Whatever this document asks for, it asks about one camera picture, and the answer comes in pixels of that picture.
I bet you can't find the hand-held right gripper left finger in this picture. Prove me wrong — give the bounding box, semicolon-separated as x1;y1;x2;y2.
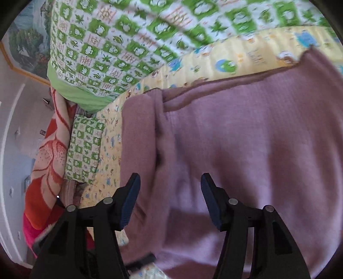
29;173;141;279

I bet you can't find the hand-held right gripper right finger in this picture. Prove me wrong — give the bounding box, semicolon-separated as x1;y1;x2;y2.
201;173;311;279

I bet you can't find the purple knit sweater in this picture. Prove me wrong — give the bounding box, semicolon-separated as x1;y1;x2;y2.
119;47;343;279

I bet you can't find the striped cloth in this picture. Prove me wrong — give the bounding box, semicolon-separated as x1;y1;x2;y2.
60;180;89;210

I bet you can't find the green checked pillow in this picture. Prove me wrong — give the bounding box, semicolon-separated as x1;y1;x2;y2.
64;114;106;185

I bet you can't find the red floral blanket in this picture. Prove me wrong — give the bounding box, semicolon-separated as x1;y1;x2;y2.
23;90;94;258

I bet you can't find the yellow cartoon print bed sheet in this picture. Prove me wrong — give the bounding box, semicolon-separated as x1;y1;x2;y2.
80;25;338;279

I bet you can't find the green checked quilt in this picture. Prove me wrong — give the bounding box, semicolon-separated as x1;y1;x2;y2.
47;0;335;112

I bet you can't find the framed wall picture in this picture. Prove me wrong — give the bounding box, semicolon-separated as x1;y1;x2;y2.
0;0;54;86

